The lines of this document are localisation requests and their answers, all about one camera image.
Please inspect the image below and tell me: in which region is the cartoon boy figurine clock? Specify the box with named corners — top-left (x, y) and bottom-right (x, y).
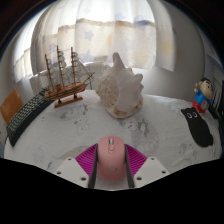
top-left (193, 77), bottom-right (213, 114)

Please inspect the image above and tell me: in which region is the large white conch shell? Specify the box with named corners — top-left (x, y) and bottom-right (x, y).
top-left (95, 52), bottom-right (145, 119)

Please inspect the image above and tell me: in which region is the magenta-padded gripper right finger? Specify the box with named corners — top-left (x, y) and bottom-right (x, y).
top-left (123, 143), bottom-right (170, 188)

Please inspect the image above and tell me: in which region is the black router with antennas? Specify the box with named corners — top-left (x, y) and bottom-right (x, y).
top-left (210, 79), bottom-right (224, 121)

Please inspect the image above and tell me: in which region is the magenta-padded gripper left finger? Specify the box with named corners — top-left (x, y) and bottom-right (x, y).
top-left (53, 143), bottom-right (99, 188)

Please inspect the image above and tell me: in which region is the black cat-shaped mouse pad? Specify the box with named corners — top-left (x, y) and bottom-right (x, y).
top-left (180, 107), bottom-right (214, 148)

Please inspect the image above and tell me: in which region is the black computer keyboard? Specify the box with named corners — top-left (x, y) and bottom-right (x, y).
top-left (5, 88), bottom-right (54, 148)

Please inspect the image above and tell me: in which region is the white printed tablecloth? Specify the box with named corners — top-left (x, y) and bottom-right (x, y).
top-left (3, 89), bottom-right (224, 191)

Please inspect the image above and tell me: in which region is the pink computer mouse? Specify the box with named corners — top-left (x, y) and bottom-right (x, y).
top-left (96, 135), bottom-right (127, 182)

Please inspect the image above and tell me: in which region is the white star-print curtain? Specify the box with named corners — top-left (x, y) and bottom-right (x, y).
top-left (13, 0), bottom-right (176, 84)

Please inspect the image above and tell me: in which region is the wooden chair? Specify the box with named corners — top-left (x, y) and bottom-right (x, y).
top-left (0, 88), bottom-right (24, 126)

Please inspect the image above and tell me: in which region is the wooden model sailing ship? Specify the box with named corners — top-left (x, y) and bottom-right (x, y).
top-left (44, 45), bottom-right (96, 109)

